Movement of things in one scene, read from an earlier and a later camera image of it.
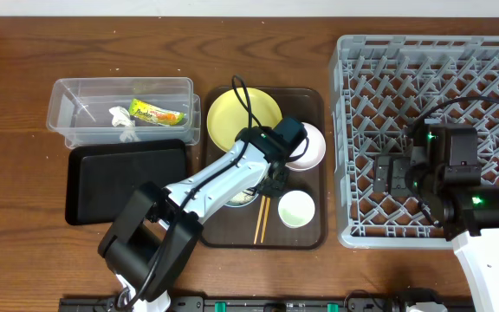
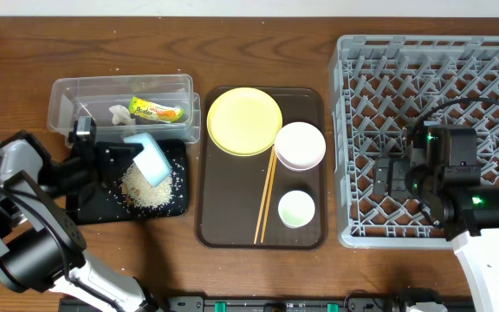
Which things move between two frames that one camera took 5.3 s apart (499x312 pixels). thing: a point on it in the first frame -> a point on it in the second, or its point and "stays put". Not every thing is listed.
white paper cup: x=296 y=209 stays put
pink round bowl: x=314 y=152 stays put
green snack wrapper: x=155 y=113 stays put
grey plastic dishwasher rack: x=381 y=84 stays put
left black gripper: x=273 y=193 -> x=100 y=155
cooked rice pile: x=245 y=197 -> x=139 y=191
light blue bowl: x=244 y=198 -> x=151 y=160
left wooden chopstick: x=259 y=221 stays put
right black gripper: x=399 y=165 stays put
